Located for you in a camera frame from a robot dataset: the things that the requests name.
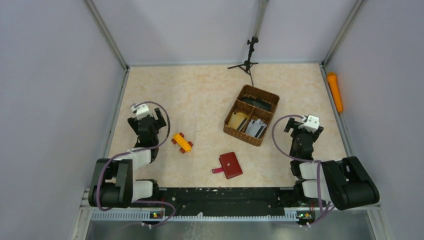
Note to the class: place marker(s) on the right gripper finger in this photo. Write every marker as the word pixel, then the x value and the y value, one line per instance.
pixel 293 125
pixel 319 131

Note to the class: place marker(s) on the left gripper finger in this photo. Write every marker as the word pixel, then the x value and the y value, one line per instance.
pixel 158 122
pixel 134 124

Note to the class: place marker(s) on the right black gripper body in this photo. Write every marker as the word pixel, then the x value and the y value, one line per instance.
pixel 303 130

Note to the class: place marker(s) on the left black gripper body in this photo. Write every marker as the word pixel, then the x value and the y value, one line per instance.
pixel 156 126

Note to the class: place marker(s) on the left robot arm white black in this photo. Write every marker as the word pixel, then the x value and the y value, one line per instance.
pixel 113 184

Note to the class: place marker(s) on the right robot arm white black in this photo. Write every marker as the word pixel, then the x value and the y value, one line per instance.
pixel 344 182

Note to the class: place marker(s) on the silver cards in basket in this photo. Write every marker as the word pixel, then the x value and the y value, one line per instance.
pixel 255 128

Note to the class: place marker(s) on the gold card in basket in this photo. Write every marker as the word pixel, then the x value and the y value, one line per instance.
pixel 238 120

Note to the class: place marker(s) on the yellow toy block car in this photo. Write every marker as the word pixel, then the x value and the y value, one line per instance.
pixel 185 146

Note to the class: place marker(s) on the brown wicker divided basket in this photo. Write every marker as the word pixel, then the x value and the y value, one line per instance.
pixel 254 113

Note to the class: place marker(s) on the black item in basket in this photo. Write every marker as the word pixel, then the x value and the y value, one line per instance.
pixel 257 102

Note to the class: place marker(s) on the orange flashlight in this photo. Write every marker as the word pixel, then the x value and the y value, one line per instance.
pixel 333 85

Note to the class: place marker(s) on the black mini tripod stand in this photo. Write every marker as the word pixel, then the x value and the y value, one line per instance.
pixel 247 64

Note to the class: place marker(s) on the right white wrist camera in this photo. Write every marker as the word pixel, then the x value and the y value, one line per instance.
pixel 310 123

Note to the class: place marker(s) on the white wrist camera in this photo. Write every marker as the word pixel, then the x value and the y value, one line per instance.
pixel 310 123
pixel 140 110

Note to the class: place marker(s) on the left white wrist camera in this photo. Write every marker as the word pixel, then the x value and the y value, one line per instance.
pixel 140 110

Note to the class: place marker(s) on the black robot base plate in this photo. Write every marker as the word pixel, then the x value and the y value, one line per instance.
pixel 228 201

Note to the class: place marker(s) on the white perforated cable duct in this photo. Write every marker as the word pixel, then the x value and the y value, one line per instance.
pixel 148 216

